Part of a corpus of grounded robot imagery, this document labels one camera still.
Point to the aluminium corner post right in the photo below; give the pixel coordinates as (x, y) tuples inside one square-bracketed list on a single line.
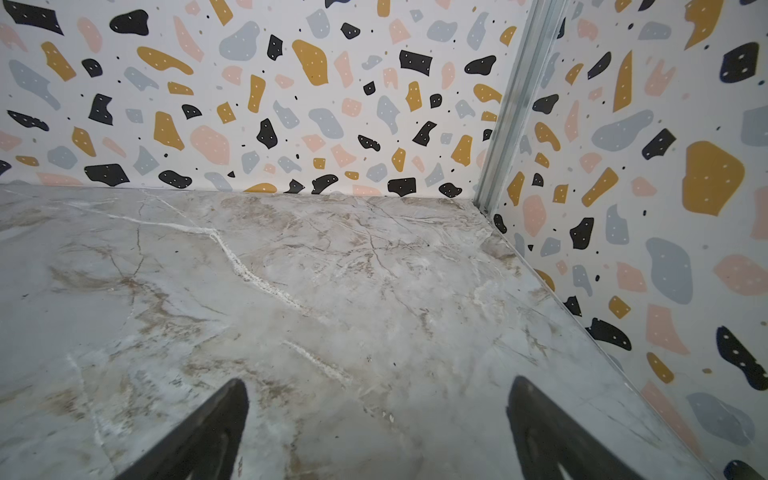
[(540, 31)]

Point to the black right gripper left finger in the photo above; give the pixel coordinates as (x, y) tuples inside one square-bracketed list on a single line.
[(204, 445)]

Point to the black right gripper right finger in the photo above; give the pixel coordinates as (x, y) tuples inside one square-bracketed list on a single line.
[(551, 445)]

